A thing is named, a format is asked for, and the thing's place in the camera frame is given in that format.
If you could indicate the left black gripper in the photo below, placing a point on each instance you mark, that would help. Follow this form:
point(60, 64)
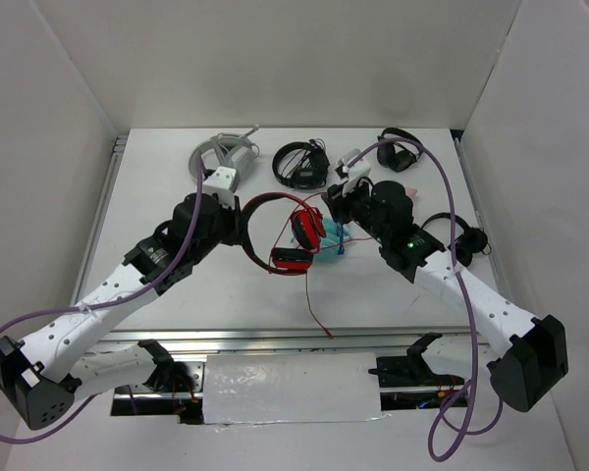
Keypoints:
point(234, 215)

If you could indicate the white foil-edged panel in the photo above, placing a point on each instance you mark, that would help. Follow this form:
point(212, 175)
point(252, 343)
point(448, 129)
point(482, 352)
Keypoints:
point(290, 388)

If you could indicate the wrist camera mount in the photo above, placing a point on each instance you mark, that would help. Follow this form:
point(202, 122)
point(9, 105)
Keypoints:
point(222, 179)
point(350, 169)

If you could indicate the black thin-band headphones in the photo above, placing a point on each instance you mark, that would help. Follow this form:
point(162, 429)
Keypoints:
point(471, 241)

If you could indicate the aluminium rail frame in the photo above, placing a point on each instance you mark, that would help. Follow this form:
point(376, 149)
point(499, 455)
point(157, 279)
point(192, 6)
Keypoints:
point(227, 296)

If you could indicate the white grey headphones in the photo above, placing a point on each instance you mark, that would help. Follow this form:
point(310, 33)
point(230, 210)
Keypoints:
point(235, 151)

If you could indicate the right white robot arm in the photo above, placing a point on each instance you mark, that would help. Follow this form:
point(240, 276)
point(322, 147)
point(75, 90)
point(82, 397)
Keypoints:
point(531, 351)

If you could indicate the pink blue cat-ear headphones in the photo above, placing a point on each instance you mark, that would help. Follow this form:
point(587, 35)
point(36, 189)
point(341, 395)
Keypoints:
point(410, 192)

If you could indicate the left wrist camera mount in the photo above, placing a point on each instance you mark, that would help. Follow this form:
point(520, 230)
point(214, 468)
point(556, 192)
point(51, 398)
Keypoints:
point(222, 179)

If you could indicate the black folded headphones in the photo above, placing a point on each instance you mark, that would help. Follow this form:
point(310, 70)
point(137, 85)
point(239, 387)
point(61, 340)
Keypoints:
point(398, 156)

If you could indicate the teal white headphones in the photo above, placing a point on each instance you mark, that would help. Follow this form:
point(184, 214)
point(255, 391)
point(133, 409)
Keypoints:
point(325, 246)

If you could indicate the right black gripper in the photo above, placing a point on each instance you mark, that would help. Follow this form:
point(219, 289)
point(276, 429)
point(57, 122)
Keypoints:
point(337, 200)

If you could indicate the red black headphones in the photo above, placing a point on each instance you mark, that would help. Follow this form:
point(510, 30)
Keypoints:
point(284, 260)

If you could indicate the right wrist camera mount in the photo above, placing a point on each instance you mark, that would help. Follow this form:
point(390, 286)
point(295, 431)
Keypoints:
point(350, 169)

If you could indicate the black wired headphones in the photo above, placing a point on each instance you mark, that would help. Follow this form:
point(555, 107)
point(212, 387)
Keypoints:
point(311, 171)

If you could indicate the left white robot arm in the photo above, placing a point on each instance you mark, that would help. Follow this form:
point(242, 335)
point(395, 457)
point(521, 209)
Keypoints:
point(46, 372)

